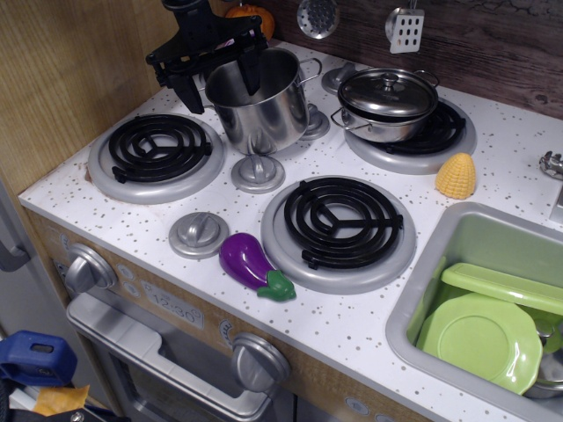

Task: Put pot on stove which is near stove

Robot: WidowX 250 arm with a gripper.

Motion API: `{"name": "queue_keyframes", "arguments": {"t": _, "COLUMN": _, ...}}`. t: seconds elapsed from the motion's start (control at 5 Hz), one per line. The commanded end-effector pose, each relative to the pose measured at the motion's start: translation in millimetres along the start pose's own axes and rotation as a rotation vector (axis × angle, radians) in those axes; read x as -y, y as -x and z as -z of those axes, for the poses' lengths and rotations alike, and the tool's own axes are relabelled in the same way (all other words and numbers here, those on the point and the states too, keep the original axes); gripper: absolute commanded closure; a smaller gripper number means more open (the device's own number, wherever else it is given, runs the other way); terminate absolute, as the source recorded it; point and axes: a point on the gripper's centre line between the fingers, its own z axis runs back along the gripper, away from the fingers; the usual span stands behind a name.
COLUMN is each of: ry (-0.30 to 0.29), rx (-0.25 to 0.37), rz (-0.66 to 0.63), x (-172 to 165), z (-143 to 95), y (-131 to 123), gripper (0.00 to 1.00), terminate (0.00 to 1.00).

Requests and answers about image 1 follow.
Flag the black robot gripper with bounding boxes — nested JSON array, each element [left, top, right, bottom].
[[146, 1, 267, 114]]

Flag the tall steel pot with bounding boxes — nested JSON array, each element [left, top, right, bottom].
[[205, 47, 323, 155]]

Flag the grey stove knob centre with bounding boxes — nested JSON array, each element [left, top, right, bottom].
[[230, 155, 285, 194]]

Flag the grey stove knob behind pot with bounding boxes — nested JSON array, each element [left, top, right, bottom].
[[301, 103, 330, 141]]

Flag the grey stove knob rear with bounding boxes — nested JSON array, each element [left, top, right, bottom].
[[321, 62, 362, 96]]

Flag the grey stove knob front left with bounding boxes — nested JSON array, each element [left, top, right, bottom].
[[168, 212, 230, 259]]

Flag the steel pot in sink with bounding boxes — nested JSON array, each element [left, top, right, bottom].
[[524, 319, 562, 399]]

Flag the orange toy pumpkin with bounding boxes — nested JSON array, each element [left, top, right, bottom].
[[224, 4, 275, 40]]

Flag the left black coil burner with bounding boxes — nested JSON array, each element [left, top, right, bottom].
[[88, 113, 225, 205]]

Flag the black coil burner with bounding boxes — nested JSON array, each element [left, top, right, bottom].
[[260, 176, 416, 295], [345, 98, 477, 175], [88, 113, 225, 205]]

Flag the hanging steel skimmer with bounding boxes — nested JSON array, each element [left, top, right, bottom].
[[296, 0, 340, 40]]

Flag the shallow steel pan with lid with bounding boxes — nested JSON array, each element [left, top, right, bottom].
[[331, 68, 440, 142]]

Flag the purple toy eggplant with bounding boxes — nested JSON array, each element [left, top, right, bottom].
[[219, 233, 296, 302]]

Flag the hanging steel slotted spatula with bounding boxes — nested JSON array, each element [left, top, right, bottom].
[[385, 1, 425, 55]]

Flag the front black coil burner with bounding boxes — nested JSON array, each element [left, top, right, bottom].
[[260, 176, 416, 295]]

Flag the grey oven dial left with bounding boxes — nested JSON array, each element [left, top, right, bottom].
[[64, 244, 118, 294]]

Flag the grey oven dial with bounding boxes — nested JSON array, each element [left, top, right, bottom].
[[64, 244, 118, 294], [230, 332, 291, 393]]

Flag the right rear black coil burner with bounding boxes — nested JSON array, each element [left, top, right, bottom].
[[345, 98, 477, 175]]

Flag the yellow toy corn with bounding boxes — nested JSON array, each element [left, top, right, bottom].
[[435, 153, 476, 200]]

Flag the grey sink basin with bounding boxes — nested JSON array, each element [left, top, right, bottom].
[[385, 202, 562, 421]]

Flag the grey oven dial right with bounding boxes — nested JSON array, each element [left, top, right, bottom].
[[230, 332, 291, 393]]

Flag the blue clamp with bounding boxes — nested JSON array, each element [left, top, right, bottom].
[[1, 331, 77, 387]]

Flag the green plastic tray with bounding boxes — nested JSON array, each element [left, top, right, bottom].
[[441, 263, 562, 316]]

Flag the green plastic plate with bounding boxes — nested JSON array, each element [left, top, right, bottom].
[[416, 293, 543, 395]]

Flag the grey oven door handle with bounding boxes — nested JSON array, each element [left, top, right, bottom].
[[67, 294, 279, 421]]

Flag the silver faucet handle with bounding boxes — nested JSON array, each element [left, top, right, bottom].
[[539, 151, 563, 180]]

